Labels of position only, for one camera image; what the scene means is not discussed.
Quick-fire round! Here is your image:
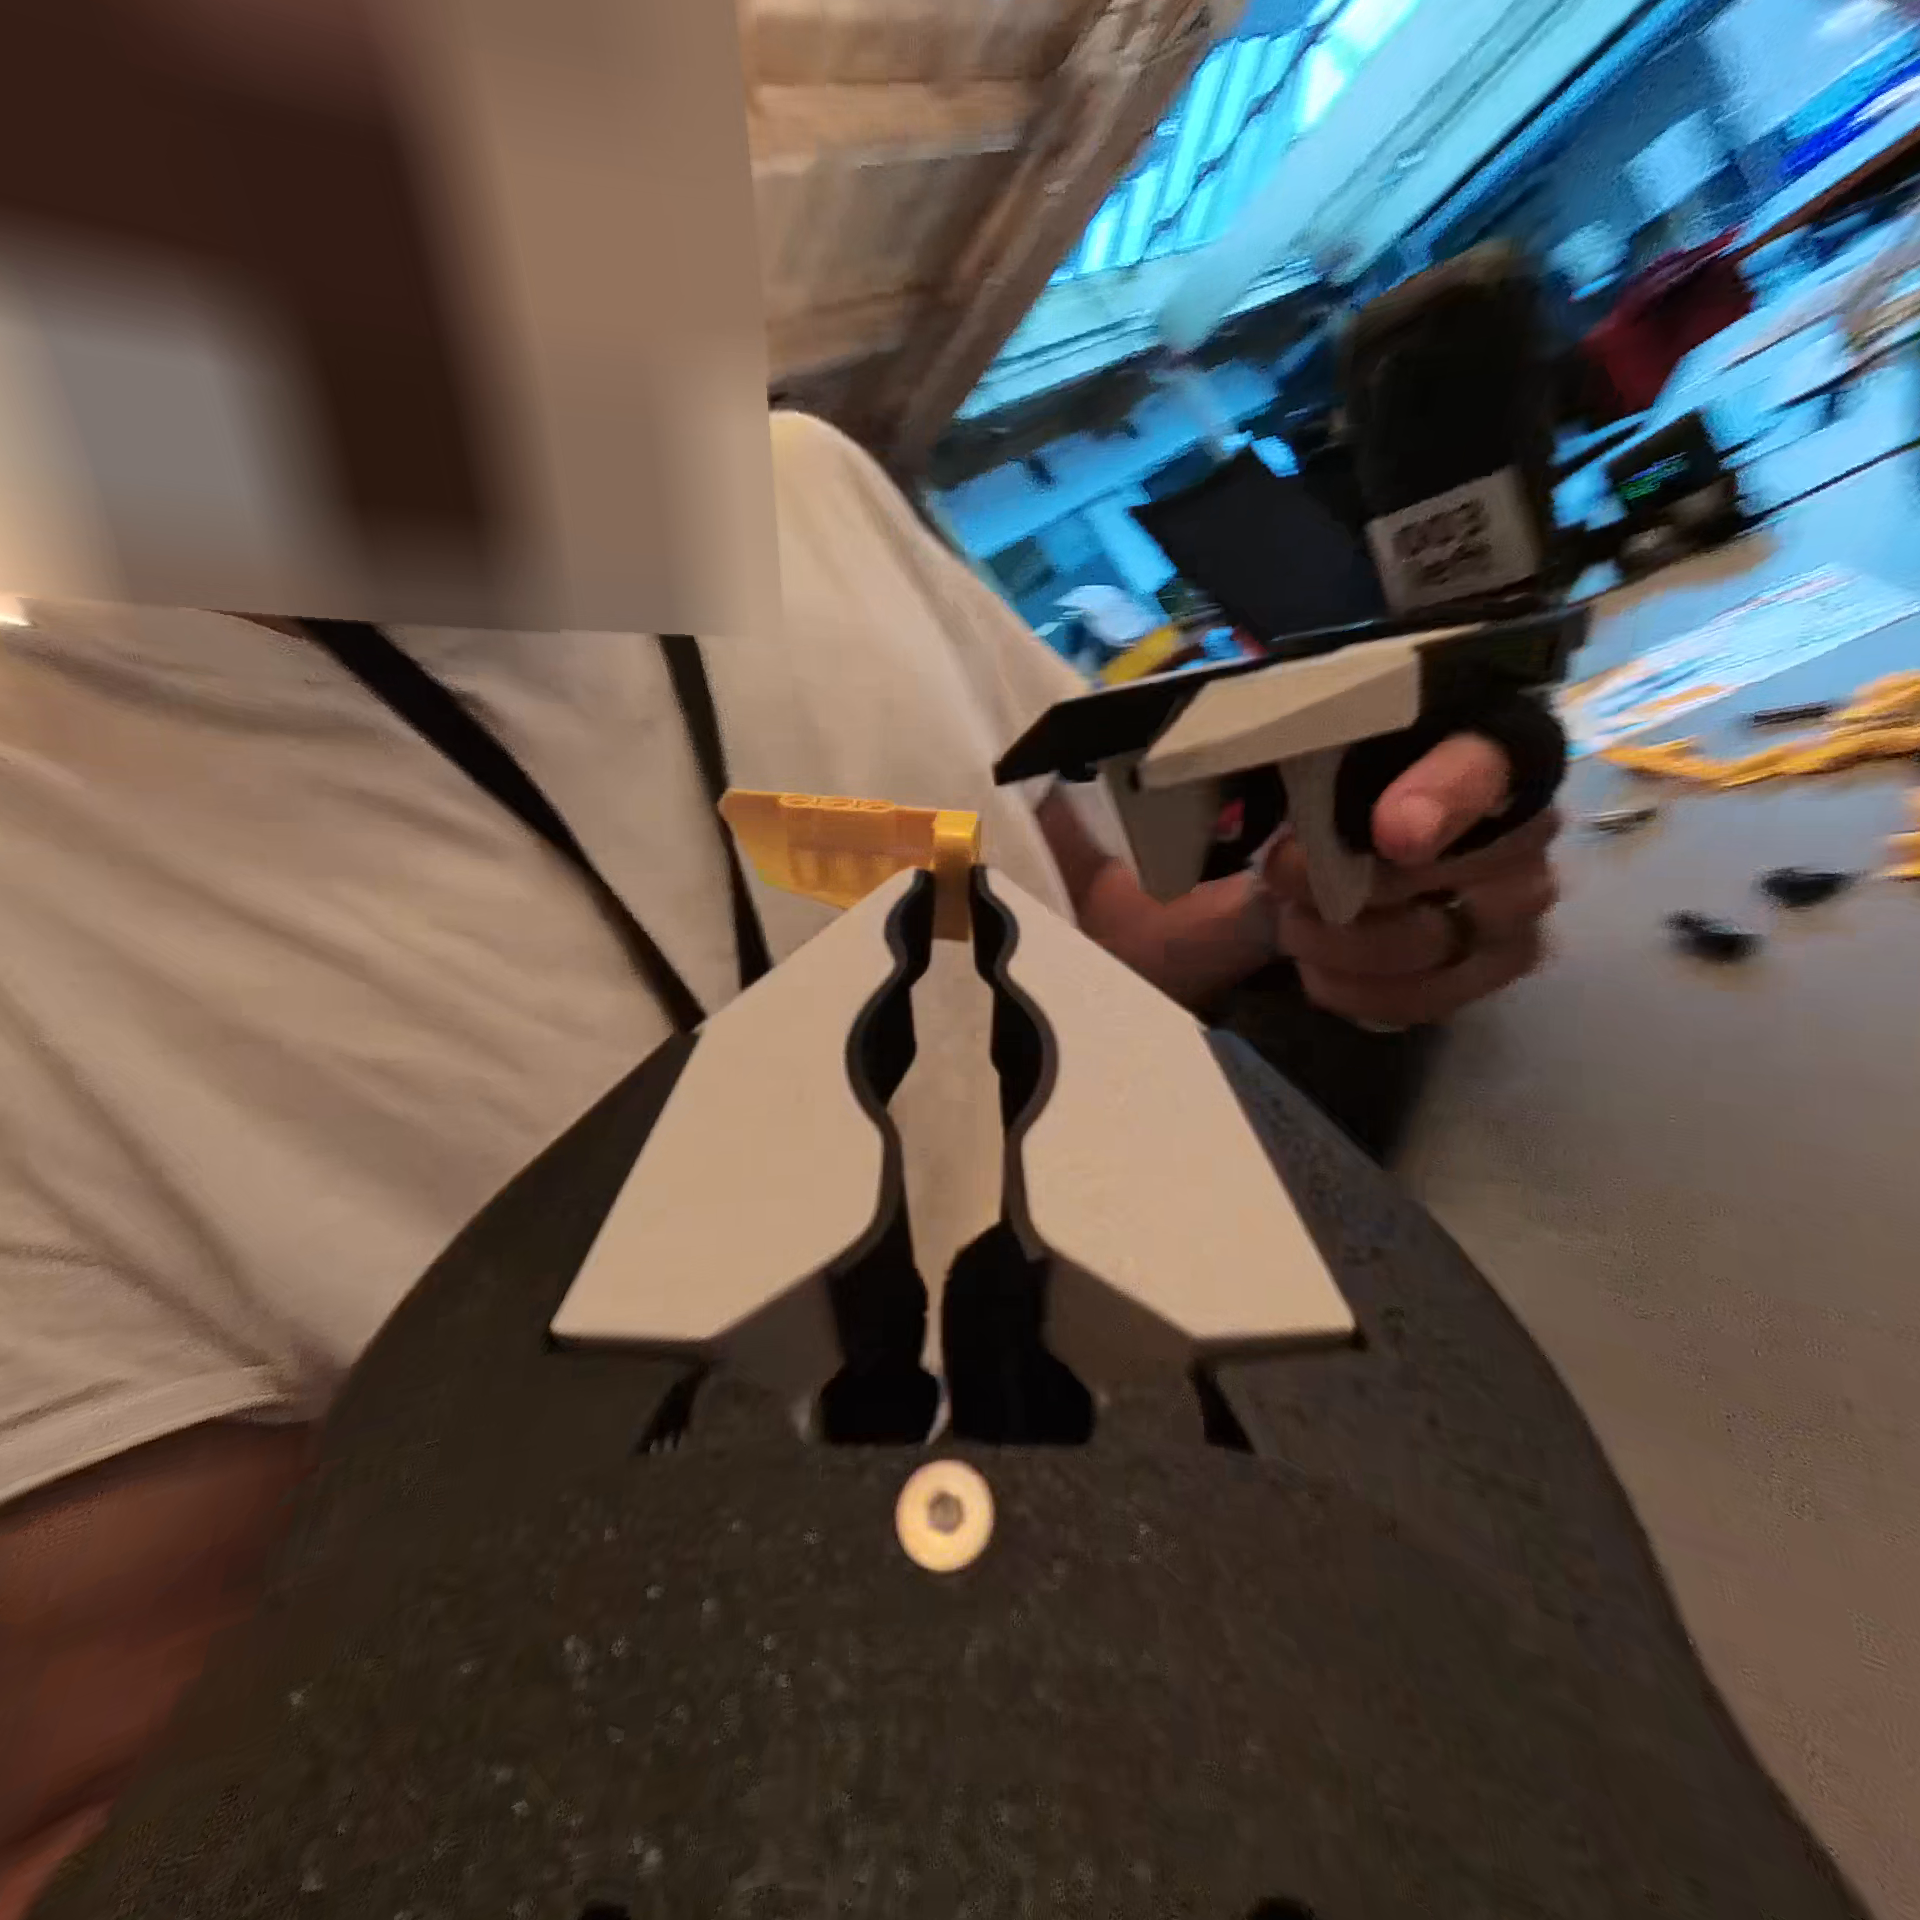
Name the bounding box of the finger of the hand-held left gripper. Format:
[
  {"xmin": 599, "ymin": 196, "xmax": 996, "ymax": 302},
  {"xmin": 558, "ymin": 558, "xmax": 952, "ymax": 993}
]
[
  {"xmin": 991, "ymin": 679, "xmax": 1204, "ymax": 790},
  {"xmin": 1101, "ymin": 631, "xmax": 1467, "ymax": 905}
]

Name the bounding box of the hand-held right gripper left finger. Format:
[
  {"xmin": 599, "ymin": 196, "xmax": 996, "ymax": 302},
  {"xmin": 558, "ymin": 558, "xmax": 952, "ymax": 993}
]
[{"xmin": 551, "ymin": 867, "xmax": 947, "ymax": 1444}]

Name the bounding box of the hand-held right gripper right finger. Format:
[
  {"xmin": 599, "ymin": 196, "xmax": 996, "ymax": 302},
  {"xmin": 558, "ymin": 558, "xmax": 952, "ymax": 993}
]
[{"xmin": 948, "ymin": 871, "xmax": 1359, "ymax": 1444}]

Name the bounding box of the yellow brick panel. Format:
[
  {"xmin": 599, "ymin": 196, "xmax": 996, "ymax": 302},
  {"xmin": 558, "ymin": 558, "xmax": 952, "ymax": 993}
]
[{"xmin": 718, "ymin": 786, "xmax": 984, "ymax": 945}]

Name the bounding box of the person's right forearm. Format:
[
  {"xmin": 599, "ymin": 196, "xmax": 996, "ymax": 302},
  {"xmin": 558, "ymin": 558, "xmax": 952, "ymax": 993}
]
[{"xmin": 0, "ymin": 1418, "xmax": 319, "ymax": 1920}]

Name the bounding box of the grey desk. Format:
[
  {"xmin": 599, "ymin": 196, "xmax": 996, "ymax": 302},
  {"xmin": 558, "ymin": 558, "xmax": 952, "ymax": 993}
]
[{"xmin": 1381, "ymin": 570, "xmax": 1920, "ymax": 1920}]

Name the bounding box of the pile of yellow brick parts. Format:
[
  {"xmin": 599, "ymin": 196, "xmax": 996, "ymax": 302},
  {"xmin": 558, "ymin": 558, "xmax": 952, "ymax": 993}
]
[{"xmin": 1591, "ymin": 672, "xmax": 1920, "ymax": 884}]

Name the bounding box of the black lanyard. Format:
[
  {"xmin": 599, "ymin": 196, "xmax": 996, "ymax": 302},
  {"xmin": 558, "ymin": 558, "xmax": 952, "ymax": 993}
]
[{"xmin": 300, "ymin": 623, "xmax": 776, "ymax": 1039}]

